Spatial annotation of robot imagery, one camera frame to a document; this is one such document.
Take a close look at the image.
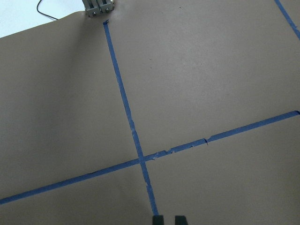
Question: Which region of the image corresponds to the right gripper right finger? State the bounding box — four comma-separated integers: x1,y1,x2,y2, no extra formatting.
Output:
175,215,188,225

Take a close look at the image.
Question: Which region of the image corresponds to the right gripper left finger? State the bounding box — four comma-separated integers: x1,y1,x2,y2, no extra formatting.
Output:
152,215,165,225

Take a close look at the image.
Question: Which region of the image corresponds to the aluminium frame post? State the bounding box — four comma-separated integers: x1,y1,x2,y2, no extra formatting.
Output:
82,0,114,17

